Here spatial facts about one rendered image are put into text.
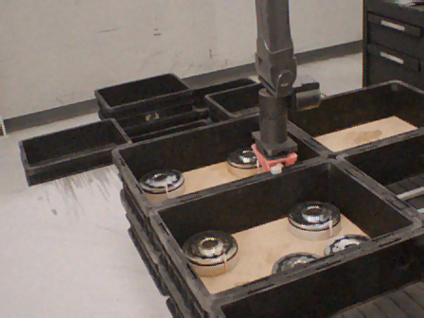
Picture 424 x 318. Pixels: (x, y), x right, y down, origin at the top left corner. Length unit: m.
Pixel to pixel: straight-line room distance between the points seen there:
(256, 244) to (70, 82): 3.17
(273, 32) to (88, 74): 3.17
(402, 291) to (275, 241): 0.27
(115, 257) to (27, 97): 2.87
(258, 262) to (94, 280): 0.41
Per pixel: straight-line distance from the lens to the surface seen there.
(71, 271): 1.40
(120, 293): 1.29
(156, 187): 1.32
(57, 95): 4.21
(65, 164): 2.18
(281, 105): 1.20
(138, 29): 4.22
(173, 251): 0.99
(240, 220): 1.18
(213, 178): 1.40
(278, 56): 1.13
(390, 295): 1.04
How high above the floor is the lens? 1.49
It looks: 27 degrees down
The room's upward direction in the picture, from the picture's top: 6 degrees counter-clockwise
